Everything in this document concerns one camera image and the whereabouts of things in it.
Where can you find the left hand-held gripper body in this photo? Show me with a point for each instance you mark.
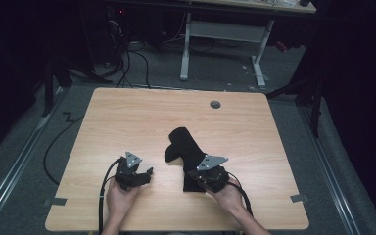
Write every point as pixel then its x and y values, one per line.
pixel 127 176

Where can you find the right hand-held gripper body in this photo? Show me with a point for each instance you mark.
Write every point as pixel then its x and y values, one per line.
pixel 213 176

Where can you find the black sock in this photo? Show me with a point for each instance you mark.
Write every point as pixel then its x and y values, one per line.
pixel 170 155
pixel 189 147

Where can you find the person's right hand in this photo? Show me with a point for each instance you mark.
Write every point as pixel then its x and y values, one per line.
pixel 230 197

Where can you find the person's left hand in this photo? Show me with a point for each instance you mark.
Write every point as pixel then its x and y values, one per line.
pixel 119 202

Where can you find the round grey table grommet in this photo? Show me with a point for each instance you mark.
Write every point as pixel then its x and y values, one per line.
pixel 215 104

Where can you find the grey tape piece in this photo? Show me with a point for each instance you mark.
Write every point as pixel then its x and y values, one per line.
pixel 58 201
pixel 299 197

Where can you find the black tripod stand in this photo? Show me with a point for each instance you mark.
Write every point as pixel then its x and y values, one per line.
pixel 316 107
pixel 48 88

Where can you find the dark computer tower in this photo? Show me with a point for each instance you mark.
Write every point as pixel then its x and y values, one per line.
pixel 103 32

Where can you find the small red object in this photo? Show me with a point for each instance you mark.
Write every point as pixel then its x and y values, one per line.
pixel 281 46

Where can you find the metal floor rail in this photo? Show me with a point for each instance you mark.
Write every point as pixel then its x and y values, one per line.
pixel 16 163
pixel 329 169

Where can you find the desk with white frame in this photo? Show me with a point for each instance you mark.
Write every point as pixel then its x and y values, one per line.
pixel 223 31

